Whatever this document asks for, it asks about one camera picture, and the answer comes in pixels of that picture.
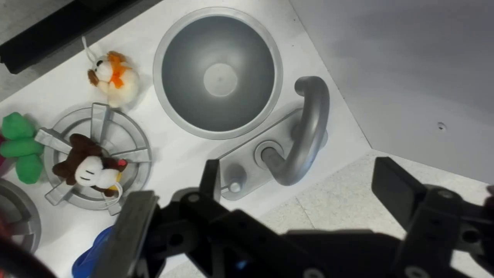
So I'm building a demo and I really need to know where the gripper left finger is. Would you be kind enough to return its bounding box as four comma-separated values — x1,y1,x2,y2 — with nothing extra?
91,159,306,278

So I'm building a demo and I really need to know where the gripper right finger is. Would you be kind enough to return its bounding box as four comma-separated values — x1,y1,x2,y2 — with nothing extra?
371,156,494,278

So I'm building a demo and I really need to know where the grey faucet knob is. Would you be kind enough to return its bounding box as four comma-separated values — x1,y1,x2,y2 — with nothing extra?
222,164,248,195

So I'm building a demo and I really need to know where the grey toy faucet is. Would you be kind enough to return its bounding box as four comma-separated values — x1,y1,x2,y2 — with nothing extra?
216,76,331,202

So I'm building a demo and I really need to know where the white toy kitchen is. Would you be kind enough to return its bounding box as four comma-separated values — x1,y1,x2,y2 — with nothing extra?
0,0,373,278

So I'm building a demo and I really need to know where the blue toy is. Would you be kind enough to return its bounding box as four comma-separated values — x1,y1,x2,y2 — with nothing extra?
71,225,115,278

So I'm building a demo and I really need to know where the grey toy burner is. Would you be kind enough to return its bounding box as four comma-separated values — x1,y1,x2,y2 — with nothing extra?
34,102,152,216
0,178,42,254

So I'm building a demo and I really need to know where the brown and white plush toy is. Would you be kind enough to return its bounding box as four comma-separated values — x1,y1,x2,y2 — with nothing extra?
52,133,129,202

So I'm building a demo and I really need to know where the grey round toy sink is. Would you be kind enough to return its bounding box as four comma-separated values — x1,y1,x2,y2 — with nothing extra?
153,7,283,140

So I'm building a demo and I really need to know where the orange and white plush toy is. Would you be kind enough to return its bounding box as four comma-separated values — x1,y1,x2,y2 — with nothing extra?
81,36,140,109

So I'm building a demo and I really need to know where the green plush toy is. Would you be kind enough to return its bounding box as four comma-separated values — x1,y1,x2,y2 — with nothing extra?
0,112,45,185

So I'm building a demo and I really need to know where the black bar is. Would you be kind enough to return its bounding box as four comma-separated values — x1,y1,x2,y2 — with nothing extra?
0,0,163,75

